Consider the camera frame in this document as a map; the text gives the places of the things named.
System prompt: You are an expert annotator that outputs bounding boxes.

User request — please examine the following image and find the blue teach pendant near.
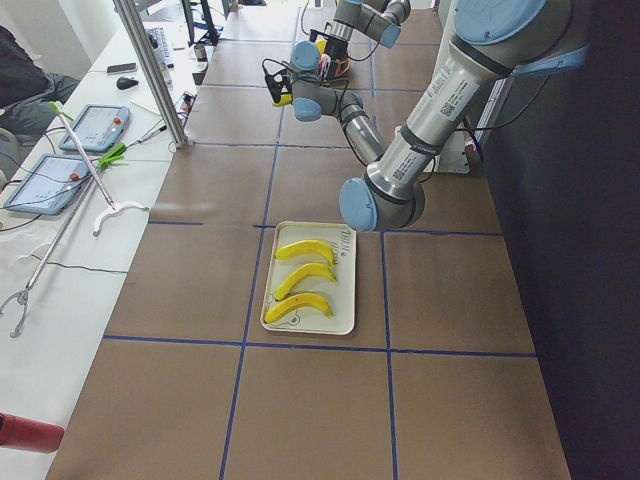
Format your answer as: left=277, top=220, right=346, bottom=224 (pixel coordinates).
left=4, top=154, right=90, bottom=215

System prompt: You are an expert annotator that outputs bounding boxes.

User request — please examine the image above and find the red cylinder bottle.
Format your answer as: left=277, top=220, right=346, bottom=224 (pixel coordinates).
left=0, top=413, right=65, bottom=453

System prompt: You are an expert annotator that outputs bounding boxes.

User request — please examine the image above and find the white pedestal column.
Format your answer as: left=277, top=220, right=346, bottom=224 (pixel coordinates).
left=421, top=132, right=471, bottom=177

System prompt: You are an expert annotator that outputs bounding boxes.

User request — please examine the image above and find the blue teach pendant far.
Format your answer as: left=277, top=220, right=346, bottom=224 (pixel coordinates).
left=64, top=104, right=131, bottom=153

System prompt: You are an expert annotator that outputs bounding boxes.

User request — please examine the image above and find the white bear tray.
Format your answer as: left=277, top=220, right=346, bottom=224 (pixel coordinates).
left=260, top=221, right=357, bottom=335

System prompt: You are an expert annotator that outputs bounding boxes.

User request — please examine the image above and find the black smartphone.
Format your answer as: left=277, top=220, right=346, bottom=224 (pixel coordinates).
left=106, top=62, right=137, bottom=75

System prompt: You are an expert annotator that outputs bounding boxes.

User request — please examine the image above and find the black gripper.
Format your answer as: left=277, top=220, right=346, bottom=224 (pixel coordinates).
left=324, top=32, right=350, bottom=60

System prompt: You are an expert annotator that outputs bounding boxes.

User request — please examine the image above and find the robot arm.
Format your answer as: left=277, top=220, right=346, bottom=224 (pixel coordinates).
left=287, top=1, right=594, bottom=231
left=324, top=0, right=411, bottom=60

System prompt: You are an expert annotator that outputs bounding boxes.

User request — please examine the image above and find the yellow banana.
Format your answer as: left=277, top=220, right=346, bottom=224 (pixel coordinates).
left=274, top=239, right=336, bottom=266
left=272, top=93, right=293, bottom=107
left=264, top=292, right=334, bottom=324
left=274, top=262, right=337, bottom=301

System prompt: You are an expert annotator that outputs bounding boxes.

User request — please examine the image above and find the aluminium frame post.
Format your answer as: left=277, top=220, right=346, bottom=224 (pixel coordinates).
left=113, top=0, right=188, bottom=149

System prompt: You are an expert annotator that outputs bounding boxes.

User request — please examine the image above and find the long reacher grabber tool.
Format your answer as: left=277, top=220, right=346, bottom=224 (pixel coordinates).
left=49, top=101, right=150, bottom=237

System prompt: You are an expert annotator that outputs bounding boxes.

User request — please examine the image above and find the black computer mouse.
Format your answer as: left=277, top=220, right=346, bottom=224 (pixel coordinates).
left=116, top=76, right=139, bottom=91

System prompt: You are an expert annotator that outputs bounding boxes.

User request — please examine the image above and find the blue teach pendant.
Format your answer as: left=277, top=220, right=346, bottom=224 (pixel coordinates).
left=4, top=154, right=90, bottom=215
left=64, top=104, right=131, bottom=153

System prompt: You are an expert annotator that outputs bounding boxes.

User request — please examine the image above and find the brown wicker basket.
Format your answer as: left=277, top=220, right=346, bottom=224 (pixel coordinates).
left=315, top=39, right=351, bottom=80

